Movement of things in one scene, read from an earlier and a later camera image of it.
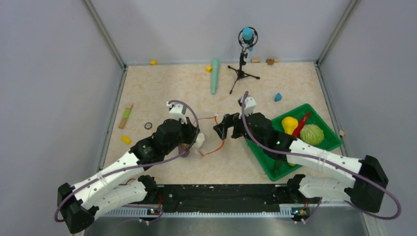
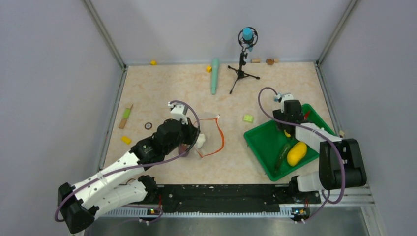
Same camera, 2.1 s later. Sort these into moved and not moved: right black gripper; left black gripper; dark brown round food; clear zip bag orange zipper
Moved: right black gripper
Not moved: dark brown round food; left black gripper; clear zip bag orange zipper
